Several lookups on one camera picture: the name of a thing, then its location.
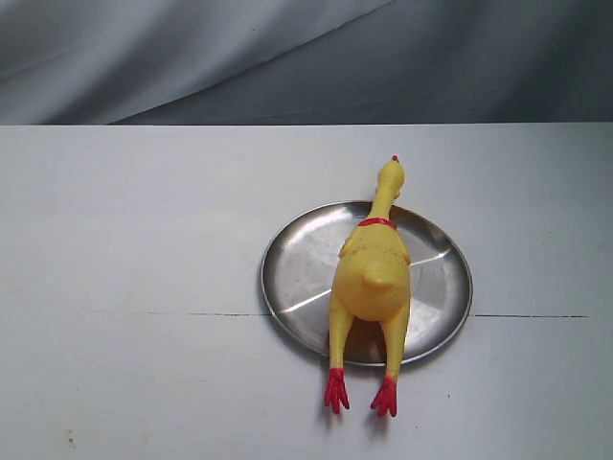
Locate yellow rubber chicken toy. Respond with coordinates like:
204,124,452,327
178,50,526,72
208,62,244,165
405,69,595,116
324,155,411,417

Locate round stainless steel plate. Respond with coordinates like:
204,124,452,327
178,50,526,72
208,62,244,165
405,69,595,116
259,200,473,364

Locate grey backdrop cloth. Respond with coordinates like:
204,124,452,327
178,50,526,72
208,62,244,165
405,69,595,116
1,1,612,125

